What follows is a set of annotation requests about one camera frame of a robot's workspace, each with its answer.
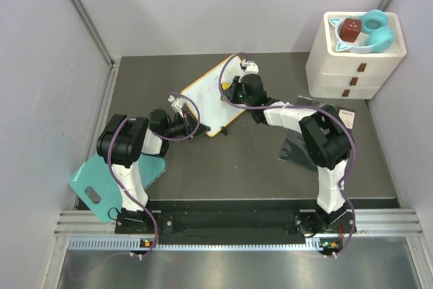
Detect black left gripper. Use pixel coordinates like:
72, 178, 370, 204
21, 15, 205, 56
164, 111, 210, 139

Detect yellow framed whiteboard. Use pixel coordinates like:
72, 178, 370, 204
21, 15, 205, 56
181, 55, 244, 137

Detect yellow black whiteboard eraser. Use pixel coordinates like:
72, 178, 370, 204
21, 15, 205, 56
221, 83, 231, 102

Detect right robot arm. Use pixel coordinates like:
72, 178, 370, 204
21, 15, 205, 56
220, 74, 352, 232

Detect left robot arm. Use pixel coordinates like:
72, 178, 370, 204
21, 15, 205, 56
96, 109, 210, 233

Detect black whiteboard marker clip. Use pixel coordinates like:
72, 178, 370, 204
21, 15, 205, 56
221, 126, 228, 135

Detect white three-drawer organizer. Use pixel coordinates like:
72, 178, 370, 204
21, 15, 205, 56
306, 12, 407, 99

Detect black sheet with white label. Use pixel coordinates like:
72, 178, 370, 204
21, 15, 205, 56
296, 95, 355, 131

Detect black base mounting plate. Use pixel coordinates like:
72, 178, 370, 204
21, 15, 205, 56
114, 199, 354, 246

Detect teal cutting board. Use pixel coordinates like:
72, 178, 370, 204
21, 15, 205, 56
70, 154, 166, 223

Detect brown cube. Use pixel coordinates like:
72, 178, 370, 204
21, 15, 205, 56
339, 18, 361, 43

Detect teal white cat-ear headphones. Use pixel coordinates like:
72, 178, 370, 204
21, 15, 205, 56
328, 9, 395, 54

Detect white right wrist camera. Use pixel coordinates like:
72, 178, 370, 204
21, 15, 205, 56
240, 60, 259, 75

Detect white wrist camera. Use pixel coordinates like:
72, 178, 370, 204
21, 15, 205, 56
168, 95, 186, 116
240, 60, 259, 75

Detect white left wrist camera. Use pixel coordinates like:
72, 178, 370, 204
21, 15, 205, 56
168, 95, 186, 116

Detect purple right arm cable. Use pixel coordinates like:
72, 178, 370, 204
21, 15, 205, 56
217, 51, 359, 259

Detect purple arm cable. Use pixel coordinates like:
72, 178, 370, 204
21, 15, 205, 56
217, 51, 359, 259
106, 91, 200, 259

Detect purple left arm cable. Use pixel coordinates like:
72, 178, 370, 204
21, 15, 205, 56
106, 91, 200, 259

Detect grey slotted cable duct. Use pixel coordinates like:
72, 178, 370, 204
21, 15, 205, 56
68, 237, 323, 251

